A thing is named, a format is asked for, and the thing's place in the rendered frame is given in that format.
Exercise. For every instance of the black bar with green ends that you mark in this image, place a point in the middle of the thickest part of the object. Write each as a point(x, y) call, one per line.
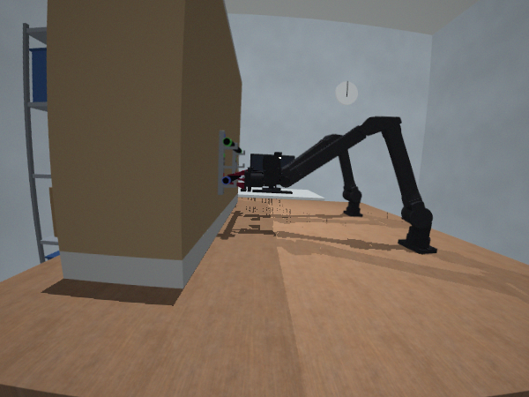
point(229, 142)

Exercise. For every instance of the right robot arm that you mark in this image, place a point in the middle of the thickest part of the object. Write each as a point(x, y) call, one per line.
point(351, 191)

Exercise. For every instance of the black bar with blue ends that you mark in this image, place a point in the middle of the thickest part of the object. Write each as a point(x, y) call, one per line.
point(229, 179)

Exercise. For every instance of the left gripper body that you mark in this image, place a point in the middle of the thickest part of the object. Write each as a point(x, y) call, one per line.
point(252, 179)

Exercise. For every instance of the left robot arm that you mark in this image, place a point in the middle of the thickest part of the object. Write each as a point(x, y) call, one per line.
point(417, 238)

